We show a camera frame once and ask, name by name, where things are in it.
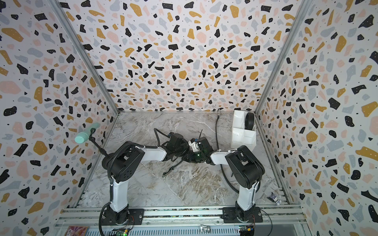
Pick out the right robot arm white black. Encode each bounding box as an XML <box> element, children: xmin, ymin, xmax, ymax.
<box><xmin>183</xmin><ymin>137</ymin><xmax>265</xmax><ymax>223</ymax></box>

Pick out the pink printed card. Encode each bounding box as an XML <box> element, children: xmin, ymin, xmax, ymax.
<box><xmin>65</xmin><ymin>226</ymin><xmax>89</xmax><ymax>236</ymax></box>

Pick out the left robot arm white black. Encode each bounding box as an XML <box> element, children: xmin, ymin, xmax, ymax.
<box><xmin>99</xmin><ymin>128</ymin><xmax>190</xmax><ymax>225</ymax></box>

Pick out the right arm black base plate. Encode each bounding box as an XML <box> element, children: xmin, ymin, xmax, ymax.
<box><xmin>220</xmin><ymin>206</ymin><xmax>263</xmax><ymax>224</ymax></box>

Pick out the white storage roll organizer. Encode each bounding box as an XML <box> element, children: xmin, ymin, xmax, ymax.
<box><xmin>230</xmin><ymin>110</ymin><xmax>257</xmax><ymax>151</ymax></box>

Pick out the aluminium mounting rail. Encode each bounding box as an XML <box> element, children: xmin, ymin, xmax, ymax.
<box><xmin>54</xmin><ymin>205</ymin><xmax>308</xmax><ymax>229</ymax></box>

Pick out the green microphone on black stand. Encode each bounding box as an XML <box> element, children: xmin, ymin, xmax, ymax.
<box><xmin>74</xmin><ymin>123</ymin><xmax>110</xmax><ymax>170</ymax></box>

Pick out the black belt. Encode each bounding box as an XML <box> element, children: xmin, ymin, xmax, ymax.
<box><xmin>245</xmin><ymin>112</ymin><xmax>255</xmax><ymax>130</ymax></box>
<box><xmin>215</xmin><ymin>110</ymin><xmax>260</xmax><ymax>194</ymax></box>
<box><xmin>161</xmin><ymin>147</ymin><xmax>193</xmax><ymax>178</ymax></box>

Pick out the small crumpled wrapper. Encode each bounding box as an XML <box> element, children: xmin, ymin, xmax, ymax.
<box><xmin>267</xmin><ymin>192</ymin><xmax>281</xmax><ymax>206</ymax></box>

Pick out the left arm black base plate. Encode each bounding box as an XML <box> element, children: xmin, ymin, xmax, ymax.
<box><xmin>101</xmin><ymin>207</ymin><xmax>144</xmax><ymax>226</ymax></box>

